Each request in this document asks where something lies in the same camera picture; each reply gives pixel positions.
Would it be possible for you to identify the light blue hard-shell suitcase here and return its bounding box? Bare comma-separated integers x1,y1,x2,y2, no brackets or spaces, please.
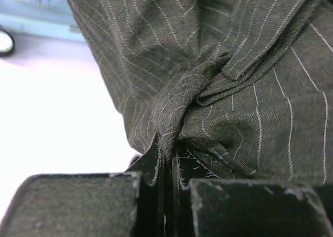
1,0,85,42

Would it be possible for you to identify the suitcase wheel near front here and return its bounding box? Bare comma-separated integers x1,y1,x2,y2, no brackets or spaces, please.
0,30,15,57

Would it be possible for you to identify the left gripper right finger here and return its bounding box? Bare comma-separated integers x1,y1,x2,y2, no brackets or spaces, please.
166,149,332,236

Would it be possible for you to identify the dark grey pinstripe garment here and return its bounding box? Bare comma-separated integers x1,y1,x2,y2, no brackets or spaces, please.
67,0,332,185

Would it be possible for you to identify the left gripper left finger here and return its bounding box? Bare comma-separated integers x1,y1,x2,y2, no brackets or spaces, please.
1,137,165,236

